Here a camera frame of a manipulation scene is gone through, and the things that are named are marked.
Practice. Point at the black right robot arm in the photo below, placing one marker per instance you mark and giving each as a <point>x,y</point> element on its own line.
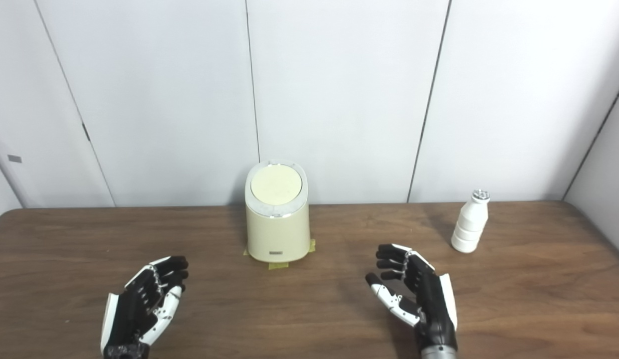
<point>439,354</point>

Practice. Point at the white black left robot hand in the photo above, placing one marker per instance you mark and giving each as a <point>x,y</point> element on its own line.
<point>134,304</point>

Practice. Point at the long yellow tape piece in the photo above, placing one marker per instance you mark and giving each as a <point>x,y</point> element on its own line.
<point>278,266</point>

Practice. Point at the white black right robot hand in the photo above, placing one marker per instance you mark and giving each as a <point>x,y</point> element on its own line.
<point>431,304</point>

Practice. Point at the grey wall label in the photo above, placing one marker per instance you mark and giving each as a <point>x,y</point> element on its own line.
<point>14,159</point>

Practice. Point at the black wall panel clip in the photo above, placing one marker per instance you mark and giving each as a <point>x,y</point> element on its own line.
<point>86,132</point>

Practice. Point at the cream-colored lidded bin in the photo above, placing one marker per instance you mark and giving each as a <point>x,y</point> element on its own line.
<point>277,232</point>

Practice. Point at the small white plastic bottle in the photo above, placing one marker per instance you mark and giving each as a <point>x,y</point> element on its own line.
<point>469,224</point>

